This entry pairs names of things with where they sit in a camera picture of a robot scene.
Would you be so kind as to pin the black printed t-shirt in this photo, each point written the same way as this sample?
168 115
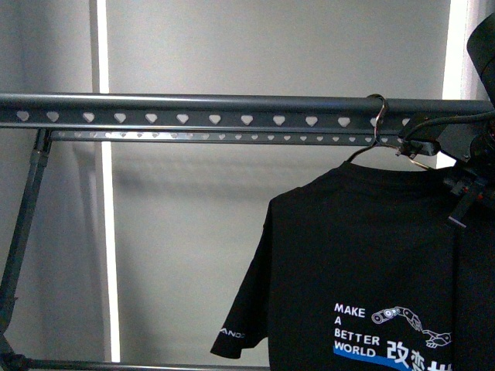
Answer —
362 270

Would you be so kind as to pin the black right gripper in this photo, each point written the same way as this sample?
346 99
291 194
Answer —
470 143

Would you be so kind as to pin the grey metal clothes rack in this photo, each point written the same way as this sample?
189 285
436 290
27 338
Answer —
197 119

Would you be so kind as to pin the metal clothes hanger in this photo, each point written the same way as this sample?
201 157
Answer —
380 155

